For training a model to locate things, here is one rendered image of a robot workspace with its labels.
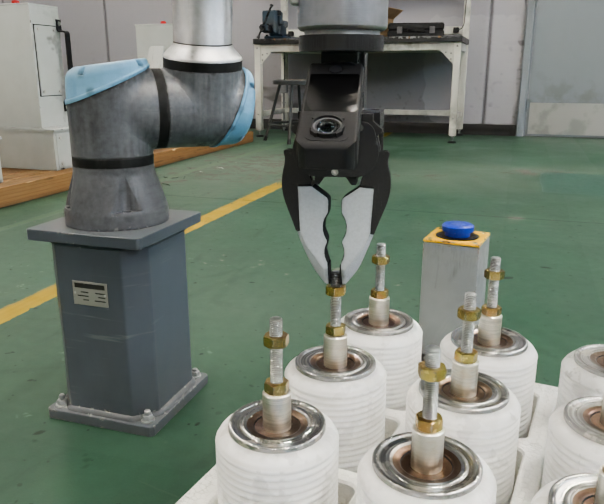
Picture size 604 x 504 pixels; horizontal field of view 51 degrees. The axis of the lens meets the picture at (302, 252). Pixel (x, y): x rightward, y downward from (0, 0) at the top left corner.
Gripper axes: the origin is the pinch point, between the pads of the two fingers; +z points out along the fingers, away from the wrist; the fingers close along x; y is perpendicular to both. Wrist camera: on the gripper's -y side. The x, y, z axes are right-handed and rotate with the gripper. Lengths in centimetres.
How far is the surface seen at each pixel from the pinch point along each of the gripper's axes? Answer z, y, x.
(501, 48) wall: -34, 509, -68
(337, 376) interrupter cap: 9.0, -2.4, -0.7
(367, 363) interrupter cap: 9.0, 0.8, -3.1
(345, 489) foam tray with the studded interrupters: 17.1, -7.1, -2.1
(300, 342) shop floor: 35, 61, 14
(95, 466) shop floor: 34, 15, 34
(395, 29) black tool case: -46, 460, 15
